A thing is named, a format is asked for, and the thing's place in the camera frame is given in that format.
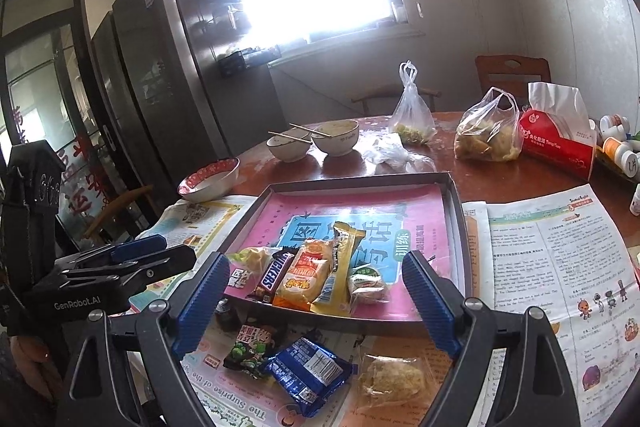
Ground wooden chair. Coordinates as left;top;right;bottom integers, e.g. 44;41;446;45
475;54;552;107

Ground silver foil chocolate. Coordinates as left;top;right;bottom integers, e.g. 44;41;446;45
215;298;242;333

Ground small white bowl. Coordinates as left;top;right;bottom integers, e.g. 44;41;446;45
266;135;311;162

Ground yellow alpenliebe snack packet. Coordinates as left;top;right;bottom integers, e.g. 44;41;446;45
310;221;366;317

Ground snickers bar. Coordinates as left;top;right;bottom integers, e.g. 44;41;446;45
247;247;298;303

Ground dark refrigerator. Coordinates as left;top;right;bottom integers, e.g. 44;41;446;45
92;0;286;208

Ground grey cardboard tray box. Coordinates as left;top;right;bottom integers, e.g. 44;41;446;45
219;172;472;337

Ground red tissue pack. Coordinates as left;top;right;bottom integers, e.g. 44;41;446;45
520;81;597;181

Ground green peas snack packet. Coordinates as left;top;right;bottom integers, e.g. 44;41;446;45
224;322;278;379

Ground red patterned white bowl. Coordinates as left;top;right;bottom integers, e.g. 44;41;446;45
178;158;240;204

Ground tied clear plastic bag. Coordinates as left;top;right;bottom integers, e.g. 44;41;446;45
387;61;436;145

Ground person left hand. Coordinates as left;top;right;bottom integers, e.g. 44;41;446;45
10;336;63;402

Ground pink workbook in tray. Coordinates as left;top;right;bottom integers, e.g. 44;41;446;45
220;183;450;322

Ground orange bread snack packet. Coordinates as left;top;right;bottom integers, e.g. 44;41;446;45
272;239;333;311

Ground right newspaper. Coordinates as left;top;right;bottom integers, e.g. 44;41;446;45
463;184;639;426

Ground plastic bag of fried food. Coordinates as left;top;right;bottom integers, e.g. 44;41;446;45
454;87;523;162

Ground green yellow wrapped pastry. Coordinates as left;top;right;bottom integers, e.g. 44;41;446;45
227;246;276;274

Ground left newspaper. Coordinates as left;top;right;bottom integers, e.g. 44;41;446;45
127;194;402;427

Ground clear packet crispy cake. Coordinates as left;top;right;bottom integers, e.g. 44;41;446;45
357;353;437;410

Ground large white bowl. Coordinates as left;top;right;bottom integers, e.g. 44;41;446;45
311;119;360;157

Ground chopsticks on small bowl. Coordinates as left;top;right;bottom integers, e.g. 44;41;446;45
268;131;312;145

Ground blue biscuit packet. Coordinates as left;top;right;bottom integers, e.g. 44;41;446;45
262;337;354;417

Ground white medicine bottles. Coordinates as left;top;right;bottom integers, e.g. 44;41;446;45
599;114;639;141

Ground chopsticks on large bowl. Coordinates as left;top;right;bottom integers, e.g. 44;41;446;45
289;122;333;138

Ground newspaper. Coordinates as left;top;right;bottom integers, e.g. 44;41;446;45
127;194;402;427
463;184;639;426

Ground green label round cookie packet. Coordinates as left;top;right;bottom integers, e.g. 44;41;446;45
347;265;390;306

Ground crumpled clear plastic wrap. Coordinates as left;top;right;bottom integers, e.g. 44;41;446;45
357;130;437;174

